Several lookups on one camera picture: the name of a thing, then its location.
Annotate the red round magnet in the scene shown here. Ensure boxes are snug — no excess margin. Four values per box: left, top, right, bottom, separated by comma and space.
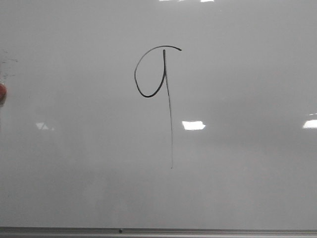
0, 83, 7, 107

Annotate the white whiteboard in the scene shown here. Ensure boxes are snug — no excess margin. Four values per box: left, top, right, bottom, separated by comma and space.
0, 0, 317, 238

